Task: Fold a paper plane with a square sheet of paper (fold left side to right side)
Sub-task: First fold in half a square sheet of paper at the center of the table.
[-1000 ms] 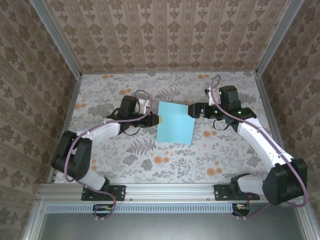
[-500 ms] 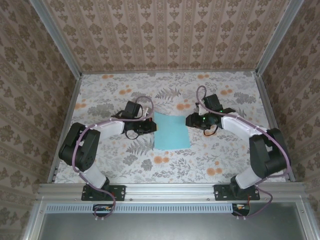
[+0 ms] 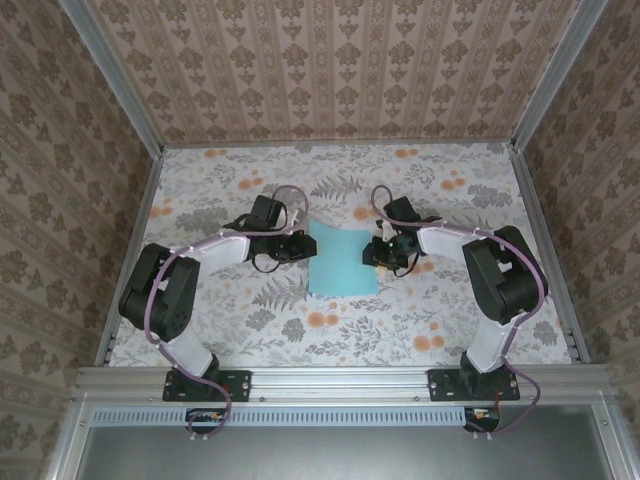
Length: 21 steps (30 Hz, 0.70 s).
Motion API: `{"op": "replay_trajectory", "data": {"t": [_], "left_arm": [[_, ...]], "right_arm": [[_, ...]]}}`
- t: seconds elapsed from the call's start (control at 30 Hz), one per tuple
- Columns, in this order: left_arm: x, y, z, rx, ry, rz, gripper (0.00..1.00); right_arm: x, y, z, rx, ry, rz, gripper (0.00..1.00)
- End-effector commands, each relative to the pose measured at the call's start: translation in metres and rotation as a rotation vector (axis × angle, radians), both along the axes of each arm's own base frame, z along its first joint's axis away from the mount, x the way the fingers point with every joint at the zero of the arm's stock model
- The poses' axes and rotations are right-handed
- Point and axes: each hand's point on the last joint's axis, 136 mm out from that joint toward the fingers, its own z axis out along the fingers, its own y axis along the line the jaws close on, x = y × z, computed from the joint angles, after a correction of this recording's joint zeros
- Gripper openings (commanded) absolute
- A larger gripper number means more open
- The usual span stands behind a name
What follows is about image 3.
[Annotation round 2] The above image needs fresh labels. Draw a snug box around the grey metal sheet panel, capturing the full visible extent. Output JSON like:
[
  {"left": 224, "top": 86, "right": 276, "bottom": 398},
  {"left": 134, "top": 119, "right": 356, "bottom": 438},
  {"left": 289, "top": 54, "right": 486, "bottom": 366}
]
[{"left": 74, "top": 403, "right": 621, "bottom": 480}]

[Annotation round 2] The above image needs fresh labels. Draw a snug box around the floral printed table cover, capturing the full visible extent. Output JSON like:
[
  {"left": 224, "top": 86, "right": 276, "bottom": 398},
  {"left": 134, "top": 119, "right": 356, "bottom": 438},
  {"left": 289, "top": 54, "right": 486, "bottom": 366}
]
[{"left": 107, "top": 144, "right": 576, "bottom": 369}]

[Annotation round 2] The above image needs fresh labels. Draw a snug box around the small black connector board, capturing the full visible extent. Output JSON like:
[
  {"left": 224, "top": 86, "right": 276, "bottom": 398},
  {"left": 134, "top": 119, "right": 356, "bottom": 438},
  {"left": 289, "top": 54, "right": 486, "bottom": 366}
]
[
  {"left": 463, "top": 405, "right": 502, "bottom": 432},
  {"left": 185, "top": 407, "right": 227, "bottom": 434}
]

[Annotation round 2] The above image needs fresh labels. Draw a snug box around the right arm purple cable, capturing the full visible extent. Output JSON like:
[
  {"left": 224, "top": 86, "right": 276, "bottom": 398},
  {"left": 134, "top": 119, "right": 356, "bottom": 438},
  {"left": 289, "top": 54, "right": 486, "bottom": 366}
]
[{"left": 368, "top": 184, "right": 550, "bottom": 441}]

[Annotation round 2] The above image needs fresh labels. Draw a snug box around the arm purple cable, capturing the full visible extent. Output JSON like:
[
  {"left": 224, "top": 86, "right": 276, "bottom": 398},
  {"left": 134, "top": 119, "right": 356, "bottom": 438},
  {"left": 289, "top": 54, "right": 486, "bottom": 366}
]
[
  {"left": 143, "top": 184, "right": 311, "bottom": 444},
  {"left": 368, "top": 184, "right": 550, "bottom": 441}
]

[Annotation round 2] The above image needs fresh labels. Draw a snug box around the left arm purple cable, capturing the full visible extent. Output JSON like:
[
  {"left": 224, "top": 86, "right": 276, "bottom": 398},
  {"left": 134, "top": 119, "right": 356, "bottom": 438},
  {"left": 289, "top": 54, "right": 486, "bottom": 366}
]
[{"left": 143, "top": 184, "right": 311, "bottom": 444}]

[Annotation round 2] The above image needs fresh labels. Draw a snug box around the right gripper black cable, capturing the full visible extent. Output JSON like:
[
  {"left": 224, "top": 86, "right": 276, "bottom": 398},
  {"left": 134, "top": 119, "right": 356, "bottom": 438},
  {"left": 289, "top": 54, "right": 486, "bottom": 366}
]
[{"left": 393, "top": 249, "right": 422, "bottom": 277}]

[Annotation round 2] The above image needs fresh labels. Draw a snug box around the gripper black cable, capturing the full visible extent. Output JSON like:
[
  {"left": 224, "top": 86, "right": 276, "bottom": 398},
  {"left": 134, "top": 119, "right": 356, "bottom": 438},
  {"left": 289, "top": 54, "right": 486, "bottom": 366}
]
[
  {"left": 393, "top": 249, "right": 422, "bottom": 277},
  {"left": 248, "top": 252, "right": 284, "bottom": 275}
]

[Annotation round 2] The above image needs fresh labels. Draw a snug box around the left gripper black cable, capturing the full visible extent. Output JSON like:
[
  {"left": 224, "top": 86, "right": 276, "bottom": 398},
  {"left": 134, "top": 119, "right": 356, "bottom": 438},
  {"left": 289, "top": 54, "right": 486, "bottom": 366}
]
[{"left": 248, "top": 252, "right": 284, "bottom": 275}]

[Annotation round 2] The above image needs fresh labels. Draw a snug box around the thin aluminium back rail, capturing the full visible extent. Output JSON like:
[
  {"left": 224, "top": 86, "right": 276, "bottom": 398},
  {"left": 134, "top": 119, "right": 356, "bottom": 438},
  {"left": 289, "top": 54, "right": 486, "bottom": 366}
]
[{"left": 160, "top": 141, "right": 517, "bottom": 151}]

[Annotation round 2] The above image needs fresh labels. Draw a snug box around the aluminium side rail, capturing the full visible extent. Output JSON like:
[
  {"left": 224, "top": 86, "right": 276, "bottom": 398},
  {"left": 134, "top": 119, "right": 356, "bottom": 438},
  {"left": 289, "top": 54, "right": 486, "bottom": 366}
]
[
  {"left": 508, "top": 144, "right": 592, "bottom": 365},
  {"left": 93, "top": 147, "right": 167, "bottom": 369}
]

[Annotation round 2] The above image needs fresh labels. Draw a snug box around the wide aluminium mounting rail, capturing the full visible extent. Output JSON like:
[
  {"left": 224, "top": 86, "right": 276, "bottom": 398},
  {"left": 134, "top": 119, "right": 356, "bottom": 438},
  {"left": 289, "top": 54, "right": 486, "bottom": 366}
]
[{"left": 74, "top": 364, "right": 614, "bottom": 404}]

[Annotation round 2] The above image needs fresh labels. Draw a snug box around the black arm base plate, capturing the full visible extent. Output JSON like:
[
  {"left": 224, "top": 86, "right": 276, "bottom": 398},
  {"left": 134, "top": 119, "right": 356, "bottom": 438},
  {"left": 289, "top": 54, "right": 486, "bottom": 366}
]
[
  {"left": 428, "top": 368, "right": 521, "bottom": 403},
  {"left": 163, "top": 368, "right": 252, "bottom": 403}
]

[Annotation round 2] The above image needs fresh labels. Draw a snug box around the grey slotted cable duct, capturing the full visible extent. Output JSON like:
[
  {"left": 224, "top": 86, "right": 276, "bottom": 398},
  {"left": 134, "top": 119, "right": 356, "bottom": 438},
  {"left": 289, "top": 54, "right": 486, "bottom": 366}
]
[{"left": 92, "top": 405, "right": 474, "bottom": 427}]

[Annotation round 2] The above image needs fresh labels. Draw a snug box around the aluminium frame post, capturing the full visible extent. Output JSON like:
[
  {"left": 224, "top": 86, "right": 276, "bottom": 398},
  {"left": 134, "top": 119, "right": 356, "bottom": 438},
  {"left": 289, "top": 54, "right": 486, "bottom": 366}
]
[
  {"left": 58, "top": 0, "right": 166, "bottom": 156},
  {"left": 510, "top": 0, "right": 610, "bottom": 151}
]

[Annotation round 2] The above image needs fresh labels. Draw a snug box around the aluminium lower frame bar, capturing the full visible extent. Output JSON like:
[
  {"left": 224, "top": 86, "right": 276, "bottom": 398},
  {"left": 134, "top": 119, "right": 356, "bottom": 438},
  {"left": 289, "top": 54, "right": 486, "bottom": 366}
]
[
  {"left": 43, "top": 397, "right": 96, "bottom": 480},
  {"left": 594, "top": 399, "right": 640, "bottom": 480}
]

